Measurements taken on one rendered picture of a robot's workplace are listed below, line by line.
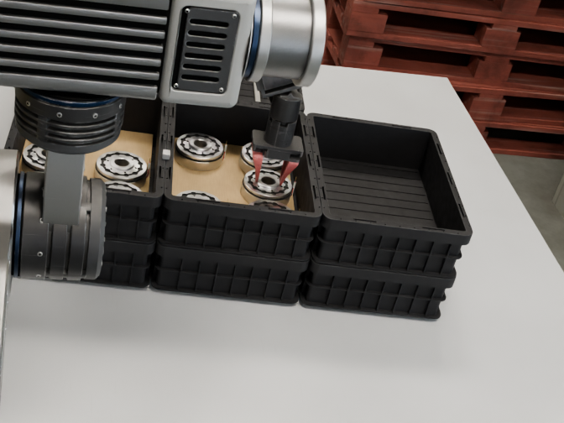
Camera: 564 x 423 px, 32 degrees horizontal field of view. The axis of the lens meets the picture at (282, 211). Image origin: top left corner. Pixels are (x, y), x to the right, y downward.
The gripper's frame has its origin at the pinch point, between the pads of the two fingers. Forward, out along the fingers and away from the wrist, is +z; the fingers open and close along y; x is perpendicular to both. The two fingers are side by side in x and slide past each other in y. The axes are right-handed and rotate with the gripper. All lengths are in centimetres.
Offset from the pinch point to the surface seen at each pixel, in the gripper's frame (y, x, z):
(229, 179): 7.4, -4.5, 3.9
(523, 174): -130, -168, 75
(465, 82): -99, -181, 45
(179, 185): 17.9, 0.1, 4.4
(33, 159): 47.1, 2.6, 1.7
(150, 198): 23.9, 20.6, -4.0
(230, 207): 9.3, 20.4, -4.3
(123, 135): 30.5, -16.1, 3.5
